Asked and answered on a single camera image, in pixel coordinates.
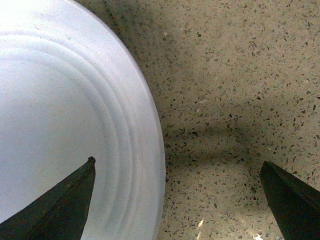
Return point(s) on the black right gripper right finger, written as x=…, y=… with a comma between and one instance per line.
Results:
x=295, y=205

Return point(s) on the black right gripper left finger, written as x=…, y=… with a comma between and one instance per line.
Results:
x=60, y=213

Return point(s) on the light blue plate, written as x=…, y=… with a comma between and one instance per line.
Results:
x=70, y=90

